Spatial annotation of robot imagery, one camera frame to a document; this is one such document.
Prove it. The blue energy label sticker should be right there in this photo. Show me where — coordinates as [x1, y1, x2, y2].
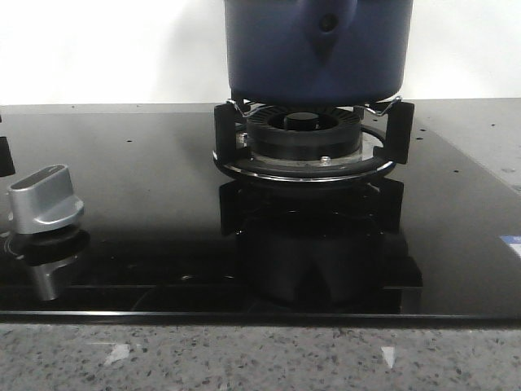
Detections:
[499, 235, 521, 260]

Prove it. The black gas burner head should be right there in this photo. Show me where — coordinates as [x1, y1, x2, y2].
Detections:
[246, 106, 361, 160]

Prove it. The black pan support ring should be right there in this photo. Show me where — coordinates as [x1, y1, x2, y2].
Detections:
[211, 96, 415, 184]

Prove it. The black glass gas hob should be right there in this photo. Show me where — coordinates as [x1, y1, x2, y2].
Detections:
[1, 99, 520, 327]

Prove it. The silver stove control knob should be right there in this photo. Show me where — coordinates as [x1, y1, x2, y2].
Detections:
[7, 165, 85, 235]

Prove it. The dark blue cooking pot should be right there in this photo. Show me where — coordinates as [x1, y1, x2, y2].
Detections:
[224, 1, 413, 106]

